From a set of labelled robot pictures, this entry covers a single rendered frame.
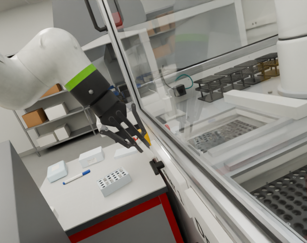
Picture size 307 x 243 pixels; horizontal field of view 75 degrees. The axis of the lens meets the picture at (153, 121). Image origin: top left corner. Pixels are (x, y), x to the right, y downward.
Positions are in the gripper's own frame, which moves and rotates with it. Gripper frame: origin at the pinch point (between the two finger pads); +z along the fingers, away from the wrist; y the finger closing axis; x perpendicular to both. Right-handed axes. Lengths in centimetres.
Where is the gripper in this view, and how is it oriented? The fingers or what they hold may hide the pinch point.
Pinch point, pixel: (145, 148)
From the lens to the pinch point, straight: 61.0
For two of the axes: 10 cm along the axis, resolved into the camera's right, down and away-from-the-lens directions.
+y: -7.6, 6.5, -0.3
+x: 2.4, 2.4, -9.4
